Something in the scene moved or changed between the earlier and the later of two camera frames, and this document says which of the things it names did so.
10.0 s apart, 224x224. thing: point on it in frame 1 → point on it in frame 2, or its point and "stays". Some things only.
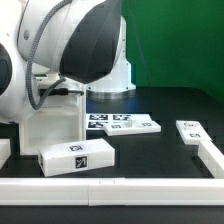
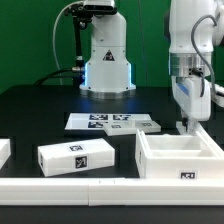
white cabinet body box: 61,119 → 177,156
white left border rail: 5,151 stays
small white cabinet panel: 192,132 stays
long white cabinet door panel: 130,126 stays
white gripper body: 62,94 → 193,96
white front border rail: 111,191 stays
